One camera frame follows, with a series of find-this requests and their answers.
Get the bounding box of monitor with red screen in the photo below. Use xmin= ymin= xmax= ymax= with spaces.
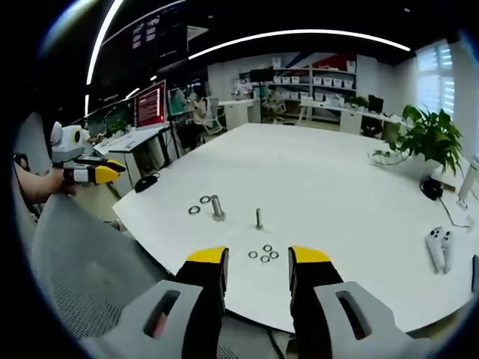
xmin=133 ymin=79 xmax=167 ymax=131

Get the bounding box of green potted plant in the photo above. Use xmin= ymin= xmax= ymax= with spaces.
xmin=368 ymin=104 xmax=466 ymax=177

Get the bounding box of large threaded metal stud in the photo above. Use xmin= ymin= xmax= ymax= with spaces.
xmin=210 ymin=194 xmax=227 ymax=222

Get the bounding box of shelf with white bins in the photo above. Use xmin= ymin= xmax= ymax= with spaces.
xmin=239 ymin=55 xmax=359 ymax=104

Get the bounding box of white handheld controller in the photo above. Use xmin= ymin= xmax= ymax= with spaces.
xmin=439 ymin=229 xmax=454 ymax=274
xmin=424 ymin=226 xmax=445 ymax=274

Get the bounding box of white office chair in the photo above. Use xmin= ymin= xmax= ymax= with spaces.
xmin=196 ymin=96 xmax=227 ymax=136

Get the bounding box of white office desk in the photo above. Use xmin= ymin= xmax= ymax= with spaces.
xmin=93 ymin=125 xmax=173 ymax=188

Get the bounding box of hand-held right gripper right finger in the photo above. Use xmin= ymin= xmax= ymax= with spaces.
xmin=287 ymin=245 xmax=426 ymax=359

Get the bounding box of white upright device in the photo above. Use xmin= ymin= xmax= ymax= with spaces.
xmin=456 ymin=156 xmax=479 ymax=211

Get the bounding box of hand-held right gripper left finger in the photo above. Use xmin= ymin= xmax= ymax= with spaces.
xmin=80 ymin=245 xmax=230 ymax=359

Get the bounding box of grey mesh office chair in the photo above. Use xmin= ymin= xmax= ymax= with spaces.
xmin=30 ymin=193 xmax=180 ymax=340

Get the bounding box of black monitor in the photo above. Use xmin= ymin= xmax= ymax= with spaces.
xmin=367 ymin=94 xmax=385 ymax=114

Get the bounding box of black computer mouse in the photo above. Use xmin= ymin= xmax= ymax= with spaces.
xmin=133 ymin=175 xmax=161 ymax=194

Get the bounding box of person's left hand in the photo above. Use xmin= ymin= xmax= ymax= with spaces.
xmin=47 ymin=167 xmax=80 ymax=197

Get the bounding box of black round device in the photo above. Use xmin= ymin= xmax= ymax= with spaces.
xmin=419 ymin=177 xmax=445 ymax=201

